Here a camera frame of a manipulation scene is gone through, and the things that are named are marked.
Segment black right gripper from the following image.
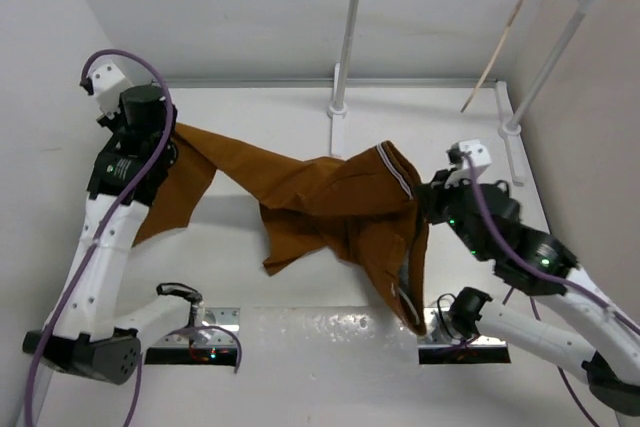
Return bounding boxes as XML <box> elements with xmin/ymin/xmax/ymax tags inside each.
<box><xmin>414</xmin><ymin>165</ymin><xmax>485</xmax><ymax>260</ymax></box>

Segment brown trousers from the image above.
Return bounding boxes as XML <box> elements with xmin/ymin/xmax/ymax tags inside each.
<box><xmin>134</xmin><ymin>124</ymin><xmax>429</xmax><ymax>336</ymax></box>

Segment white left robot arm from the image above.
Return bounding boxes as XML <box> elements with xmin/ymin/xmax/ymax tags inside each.
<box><xmin>22</xmin><ymin>85</ymin><xmax>202</xmax><ymax>385</ymax></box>

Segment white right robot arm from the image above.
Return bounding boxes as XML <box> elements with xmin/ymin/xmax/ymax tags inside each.
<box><xmin>415</xmin><ymin>170</ymin><xmax>639</xmax><ymax>417</ymax></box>

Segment wooden clothes hanger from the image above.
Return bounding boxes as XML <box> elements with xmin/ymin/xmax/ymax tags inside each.
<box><xmin>460</xmin><ymin>0</ymin><xmax>526</xmax><ymax>114</ymax></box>

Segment white clothes rack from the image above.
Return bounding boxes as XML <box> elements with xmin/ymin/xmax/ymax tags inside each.
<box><xmin>327</xmin><ymin>0</ymin><xmax>597</xmax><ymax>186</ymax></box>

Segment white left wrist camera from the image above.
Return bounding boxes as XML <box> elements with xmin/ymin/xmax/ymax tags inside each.
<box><xmin>80</xmin><ymin>61</ymin><xmax>133</xmax><ymax>117</ymax></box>

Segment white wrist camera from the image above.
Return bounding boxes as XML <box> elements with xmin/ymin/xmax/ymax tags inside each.
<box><xmin>447</xmin><ymin>139</ymin><xmax>492</xmax><ymax>174</ymax></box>
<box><xmin>80</xmin><ymin>61</ymin><xmax>133</xmax><ymax>117</ymax></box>

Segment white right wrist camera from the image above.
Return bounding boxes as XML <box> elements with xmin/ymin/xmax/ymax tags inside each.
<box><xmin>447</xmin><ymin>139</ymin><xmax>492</xmax><ymax>174</ymax></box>

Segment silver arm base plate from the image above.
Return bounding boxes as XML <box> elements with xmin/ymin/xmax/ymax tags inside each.
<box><xmin>417</xmin><ymin>306</ymin><xmax>511</xmax><ymax>366</ymax></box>

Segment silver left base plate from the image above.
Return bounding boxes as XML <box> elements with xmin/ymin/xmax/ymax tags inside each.
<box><xmin>145</xmin><ymin>307</ymin><xmax>240</xmax><ymax>367</ymax></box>

